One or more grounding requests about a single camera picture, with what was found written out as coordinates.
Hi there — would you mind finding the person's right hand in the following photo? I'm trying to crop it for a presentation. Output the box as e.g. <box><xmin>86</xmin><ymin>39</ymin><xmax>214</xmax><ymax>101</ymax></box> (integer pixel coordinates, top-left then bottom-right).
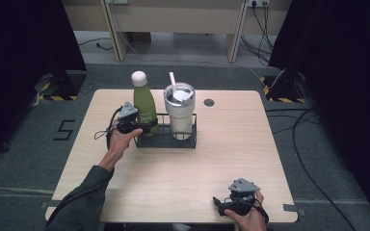
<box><xmin>224</xmin><ymin>192</ymin><xmax>268</xmax><ymax>231</ymax></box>

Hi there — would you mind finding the white wall socket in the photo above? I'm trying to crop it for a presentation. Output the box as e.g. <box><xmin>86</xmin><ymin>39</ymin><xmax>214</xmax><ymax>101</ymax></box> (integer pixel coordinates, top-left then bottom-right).
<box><xmin>248</xmin><ymin>0</ymin><xmax>271</xmax><ymax>8</ymax></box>

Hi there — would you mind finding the short black floor cable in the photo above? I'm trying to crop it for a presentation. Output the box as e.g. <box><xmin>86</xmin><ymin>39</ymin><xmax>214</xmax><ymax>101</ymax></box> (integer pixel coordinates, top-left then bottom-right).
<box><xmin>78</xmin><ymin>37</ymin><xmax>114</xmax><ymax>52</ymax></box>

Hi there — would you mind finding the beige desk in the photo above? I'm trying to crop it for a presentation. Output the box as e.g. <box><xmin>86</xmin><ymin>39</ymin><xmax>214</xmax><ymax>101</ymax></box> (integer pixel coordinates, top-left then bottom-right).
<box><xmin>61</xmin><ymin>0</ymin><xmax>293</xmax><ymax>64</ymax></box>

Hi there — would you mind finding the person's left hand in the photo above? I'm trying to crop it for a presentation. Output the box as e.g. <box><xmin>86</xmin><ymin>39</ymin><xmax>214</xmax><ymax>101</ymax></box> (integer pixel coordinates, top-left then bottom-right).
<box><xmin>107</xmin><ymin>119</ymin><xmax>144</xmax><ymax>160</ymax></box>

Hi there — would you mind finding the black curtain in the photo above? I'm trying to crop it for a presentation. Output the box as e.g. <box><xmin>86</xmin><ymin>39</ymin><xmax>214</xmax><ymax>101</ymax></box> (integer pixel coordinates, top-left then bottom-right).
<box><xmin>269</xmin><ymin>0</ymin><xmax>370</xmax><ymax>224</ymax></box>
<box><xmin>0</xmin><ymin>0</ymin><xmax>88</xmax><ymax>166</ymax></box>

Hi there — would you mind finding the grey tape strip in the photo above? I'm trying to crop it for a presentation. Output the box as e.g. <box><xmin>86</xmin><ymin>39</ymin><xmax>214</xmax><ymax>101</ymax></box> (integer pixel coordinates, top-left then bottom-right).
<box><xmin>282</xmin><ymin>203</ymin><xmax>306</xmax><ymax>217</ymax></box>
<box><xmin>40</xmin><ymin>199</ymin><xmax>64</xmax><ymax>210</ymax></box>

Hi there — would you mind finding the right hand-held gripper cable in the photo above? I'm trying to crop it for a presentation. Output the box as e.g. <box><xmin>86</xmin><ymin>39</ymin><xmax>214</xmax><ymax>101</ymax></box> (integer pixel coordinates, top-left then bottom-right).
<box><xmin>252</xmin><ymin>204</ymin><xmax>270</xmax><ymax>225</ymax></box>

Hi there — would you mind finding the black stand base hazard tape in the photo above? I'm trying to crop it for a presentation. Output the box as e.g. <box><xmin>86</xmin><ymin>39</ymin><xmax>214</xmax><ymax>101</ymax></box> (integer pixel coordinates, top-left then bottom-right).
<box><xmin>34</xmin><ymin>70</ymin><xmax>88</xmax><ymax>102</ymax></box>
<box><xmin>259</xmin><ymin>74</ymin><xmax>306</xmax><ymax>104</ymax></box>

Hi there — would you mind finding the white drinking straw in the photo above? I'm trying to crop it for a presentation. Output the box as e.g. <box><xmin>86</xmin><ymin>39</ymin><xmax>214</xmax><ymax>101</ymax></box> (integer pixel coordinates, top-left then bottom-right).
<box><xmin>169</xmin><ymin>71</ymin><xmax>178</xmax><ymax>94</ymax></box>

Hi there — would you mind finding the hand-held gripper cable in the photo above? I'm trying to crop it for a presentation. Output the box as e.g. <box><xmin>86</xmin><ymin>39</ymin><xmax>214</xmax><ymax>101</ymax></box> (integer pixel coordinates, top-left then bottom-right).
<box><xmin>93</xmin><ymin>106</ymin><xmax>123</xmax><ymax>152</ymax></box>
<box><xmin>252</xmin><ymin>204</ymin><xmax>270</xmax><ymax>225</ymax></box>

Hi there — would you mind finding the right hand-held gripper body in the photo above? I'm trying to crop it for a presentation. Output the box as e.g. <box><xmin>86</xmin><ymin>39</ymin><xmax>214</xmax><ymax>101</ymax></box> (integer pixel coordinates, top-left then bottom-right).
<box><xmin>225</xmin><ymin>178</ymin><xmax>261</xmax><ymax>216</ymax></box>

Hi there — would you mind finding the white tumbler with clear lid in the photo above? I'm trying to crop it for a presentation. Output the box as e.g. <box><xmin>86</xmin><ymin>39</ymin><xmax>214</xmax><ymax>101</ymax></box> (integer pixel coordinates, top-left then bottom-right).
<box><xmin>163</xmin><ymin>82</ymin><xmax>197</xmax><ymax>141</ymax></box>

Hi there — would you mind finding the bundle of black cables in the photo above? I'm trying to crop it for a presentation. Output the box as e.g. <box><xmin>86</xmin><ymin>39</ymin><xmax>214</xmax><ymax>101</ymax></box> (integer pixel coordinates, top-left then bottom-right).
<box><xmin>240</xmin><ymin>2</ymin><xmax>275</xmax><ymax>65</ymax></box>

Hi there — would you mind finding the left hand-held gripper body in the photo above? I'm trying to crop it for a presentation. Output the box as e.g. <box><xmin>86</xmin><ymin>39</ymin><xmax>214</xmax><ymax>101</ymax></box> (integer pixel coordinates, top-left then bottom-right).
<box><xmin>117</xmin><ymin>101</ymin><xmax>144</xmax><ymax>135</ymax></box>

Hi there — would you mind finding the green bottle with white cap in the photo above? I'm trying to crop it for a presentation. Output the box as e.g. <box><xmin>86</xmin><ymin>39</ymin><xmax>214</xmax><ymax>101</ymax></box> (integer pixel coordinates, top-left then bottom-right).
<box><xmin>130</xmin><ymin>70</ymin><xmax>160</xmax><ymax>137</ymax></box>

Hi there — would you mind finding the black wire basket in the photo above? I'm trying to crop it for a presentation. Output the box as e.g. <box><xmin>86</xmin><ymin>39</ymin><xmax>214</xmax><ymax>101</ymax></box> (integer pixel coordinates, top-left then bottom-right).
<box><xmin>134</xmin><ymin>113</ymin><xmax>198</xmax><ymax>149</ymax></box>

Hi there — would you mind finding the left hand-held gripper cable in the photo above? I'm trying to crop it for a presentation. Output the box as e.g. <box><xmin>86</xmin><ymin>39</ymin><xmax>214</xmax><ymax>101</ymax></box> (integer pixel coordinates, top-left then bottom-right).
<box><xmin>93</xmin><ymin>106</ymin><xmax>123</xmax><ymax>152</ymax></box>

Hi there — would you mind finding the long black floor cable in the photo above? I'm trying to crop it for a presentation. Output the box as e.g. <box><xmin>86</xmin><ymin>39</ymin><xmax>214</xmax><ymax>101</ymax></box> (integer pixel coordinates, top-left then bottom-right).
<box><xmin>264</xmin><ymin>107</ymin><xmax>358</xmax><ymax>231</ymax></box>

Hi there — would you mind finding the long white cable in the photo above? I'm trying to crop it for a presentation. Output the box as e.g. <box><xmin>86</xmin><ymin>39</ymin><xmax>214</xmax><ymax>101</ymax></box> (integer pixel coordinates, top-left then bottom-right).
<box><xmin>118</xmin><ymin>30</ymin><xmax>286</xmax><ymax>90</ymax></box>

